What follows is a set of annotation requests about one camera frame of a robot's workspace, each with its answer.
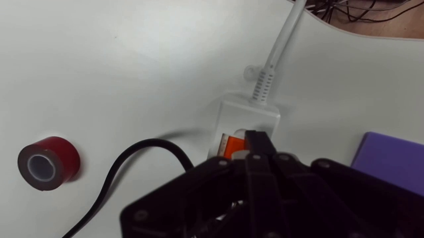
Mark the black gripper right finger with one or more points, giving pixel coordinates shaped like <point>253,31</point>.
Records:
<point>335,202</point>

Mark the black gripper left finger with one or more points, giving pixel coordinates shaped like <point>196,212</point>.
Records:
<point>198,202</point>

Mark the white extension power strip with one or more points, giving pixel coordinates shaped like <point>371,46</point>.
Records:
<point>246,114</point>

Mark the purple mat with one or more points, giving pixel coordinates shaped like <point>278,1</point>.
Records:
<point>392,160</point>

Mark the red tape roll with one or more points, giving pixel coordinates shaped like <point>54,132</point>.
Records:
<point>61,156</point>

